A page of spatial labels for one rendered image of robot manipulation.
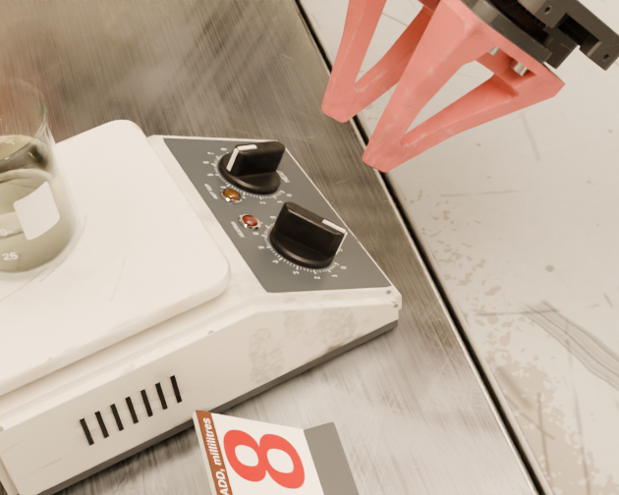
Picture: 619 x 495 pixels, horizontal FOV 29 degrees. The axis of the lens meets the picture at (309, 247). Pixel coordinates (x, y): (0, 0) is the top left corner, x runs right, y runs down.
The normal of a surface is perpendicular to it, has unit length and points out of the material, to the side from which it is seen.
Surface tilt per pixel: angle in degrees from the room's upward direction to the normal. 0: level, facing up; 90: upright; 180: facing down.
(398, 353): 0
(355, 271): 30
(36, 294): 0
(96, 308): 0
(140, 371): 90
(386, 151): 96
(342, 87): 90
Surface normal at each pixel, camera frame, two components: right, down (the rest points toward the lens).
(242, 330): 0.47, 0.64
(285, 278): 0.37, -0.77
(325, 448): -0.08, -0.66
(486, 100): -0.37, -0.49
